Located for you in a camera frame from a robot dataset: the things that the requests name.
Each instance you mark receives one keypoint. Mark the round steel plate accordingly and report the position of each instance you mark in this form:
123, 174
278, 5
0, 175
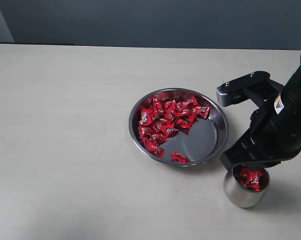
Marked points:
205, 140

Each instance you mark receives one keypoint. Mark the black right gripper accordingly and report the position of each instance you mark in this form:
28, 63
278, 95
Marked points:
275, 130

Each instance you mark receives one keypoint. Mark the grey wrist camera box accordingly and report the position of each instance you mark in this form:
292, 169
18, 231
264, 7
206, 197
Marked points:
233, 92

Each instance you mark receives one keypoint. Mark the shiny steel cup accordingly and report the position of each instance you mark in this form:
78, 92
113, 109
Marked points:
245, 196

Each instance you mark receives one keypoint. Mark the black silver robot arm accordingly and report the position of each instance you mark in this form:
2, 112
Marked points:
270, 90

